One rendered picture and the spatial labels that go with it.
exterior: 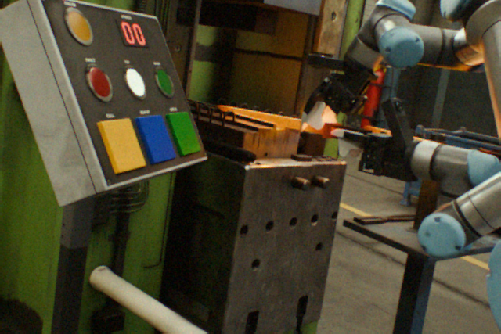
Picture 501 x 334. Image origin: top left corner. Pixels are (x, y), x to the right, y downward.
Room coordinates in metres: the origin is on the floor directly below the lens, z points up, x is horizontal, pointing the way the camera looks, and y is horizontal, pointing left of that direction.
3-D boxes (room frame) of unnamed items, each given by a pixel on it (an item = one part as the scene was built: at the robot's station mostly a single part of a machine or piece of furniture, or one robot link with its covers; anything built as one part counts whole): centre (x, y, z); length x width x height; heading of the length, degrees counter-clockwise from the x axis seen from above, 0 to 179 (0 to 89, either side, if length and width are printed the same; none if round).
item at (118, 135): (0.85, 0.18, 1.01); 0.07 x 0.05 x 0.07; 162
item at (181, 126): (1.04, 0.12, 1.01); 0.07 x 0.05 x 0.07; 162
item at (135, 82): (0.96, 0.20, 1.09); 0.05 x 0.03 x 0.04; 137
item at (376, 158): (1.26, -0.29, 0.99); 0.12 x 0.08 x 0.09; 47
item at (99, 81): (0.87, 0.23, 1.09); 0.05 x 0.03 x 0.04; 137
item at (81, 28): (0.88, 0.27, 1.16); 0.05 x 0.03 x 0.04; 137
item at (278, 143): (1.60, 0.10, 0.96); 0.42 x 0.20 x 0.09; 47
